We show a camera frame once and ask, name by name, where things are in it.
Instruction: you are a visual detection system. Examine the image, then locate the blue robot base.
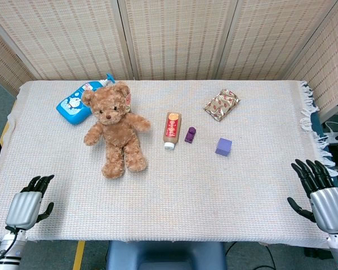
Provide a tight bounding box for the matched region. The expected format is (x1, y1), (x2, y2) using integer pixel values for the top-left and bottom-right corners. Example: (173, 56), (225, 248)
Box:
(105, 240), (226, 270)

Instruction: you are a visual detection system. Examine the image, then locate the gold foil snack packet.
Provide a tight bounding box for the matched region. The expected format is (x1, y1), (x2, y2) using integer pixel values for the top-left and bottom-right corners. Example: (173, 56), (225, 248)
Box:
(203, 88), (242, 123)

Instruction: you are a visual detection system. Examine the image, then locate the purple foam cube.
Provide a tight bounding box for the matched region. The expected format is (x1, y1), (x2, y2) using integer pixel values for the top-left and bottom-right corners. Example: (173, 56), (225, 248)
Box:
(215, 137), (233, 157)

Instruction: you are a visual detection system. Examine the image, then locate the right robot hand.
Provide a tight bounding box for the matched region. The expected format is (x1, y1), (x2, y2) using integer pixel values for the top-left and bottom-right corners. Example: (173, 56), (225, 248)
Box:
(287, 159), (338, 234)

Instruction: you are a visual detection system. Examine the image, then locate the woven folding screen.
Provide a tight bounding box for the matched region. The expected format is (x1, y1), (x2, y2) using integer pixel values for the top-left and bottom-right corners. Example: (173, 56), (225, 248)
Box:
(0, 0), (338, 113)

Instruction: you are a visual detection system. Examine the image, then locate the brown sauce squeeze bottle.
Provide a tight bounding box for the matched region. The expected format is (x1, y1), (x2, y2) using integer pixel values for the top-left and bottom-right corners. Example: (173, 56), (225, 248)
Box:
(163, 111), (183, 150)

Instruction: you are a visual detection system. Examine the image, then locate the black floor cable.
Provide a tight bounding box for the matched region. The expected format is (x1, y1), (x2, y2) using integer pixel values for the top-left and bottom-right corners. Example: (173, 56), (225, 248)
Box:
(224, 241), (332, 270)

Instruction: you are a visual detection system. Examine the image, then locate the purple toy building brick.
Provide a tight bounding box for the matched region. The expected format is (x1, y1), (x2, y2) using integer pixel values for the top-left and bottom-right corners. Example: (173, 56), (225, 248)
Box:
(184, 126), (198, 144)

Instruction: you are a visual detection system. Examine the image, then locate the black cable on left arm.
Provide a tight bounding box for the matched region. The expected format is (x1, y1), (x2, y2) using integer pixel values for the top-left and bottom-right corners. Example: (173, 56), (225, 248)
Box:
(0, 224), (19, 265)

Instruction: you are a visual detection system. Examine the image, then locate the white woven tablecloth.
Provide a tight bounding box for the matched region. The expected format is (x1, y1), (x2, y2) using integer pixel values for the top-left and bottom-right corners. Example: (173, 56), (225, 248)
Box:
(0, 80), (336, 249)

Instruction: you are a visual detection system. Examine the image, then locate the blue pump soap bottle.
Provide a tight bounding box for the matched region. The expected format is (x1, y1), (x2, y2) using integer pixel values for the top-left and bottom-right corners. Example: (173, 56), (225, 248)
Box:
(56, 73), (115, 125)

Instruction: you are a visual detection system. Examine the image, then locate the brown teddy bear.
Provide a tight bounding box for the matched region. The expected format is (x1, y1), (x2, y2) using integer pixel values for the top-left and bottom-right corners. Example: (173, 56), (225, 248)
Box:
(82, 80), (152, 179)

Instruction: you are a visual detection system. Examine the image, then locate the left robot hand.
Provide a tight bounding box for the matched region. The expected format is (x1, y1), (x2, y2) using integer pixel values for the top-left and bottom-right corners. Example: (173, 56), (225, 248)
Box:
(5, 174), (55, 231)

